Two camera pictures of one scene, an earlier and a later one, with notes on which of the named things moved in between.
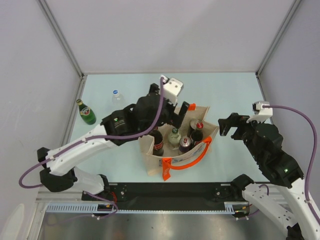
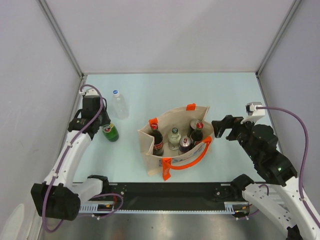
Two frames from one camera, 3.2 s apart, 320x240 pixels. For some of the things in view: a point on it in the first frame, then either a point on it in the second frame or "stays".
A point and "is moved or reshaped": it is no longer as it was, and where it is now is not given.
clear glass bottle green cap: x=174 y=139 stays
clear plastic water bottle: x=118 y=100 stays
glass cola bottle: x=158 y=150 stays
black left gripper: x=173 y=118 → x=106 y=119
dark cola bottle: x=197 y=134 stays
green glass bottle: x=86 y=113 is moved or reshaped
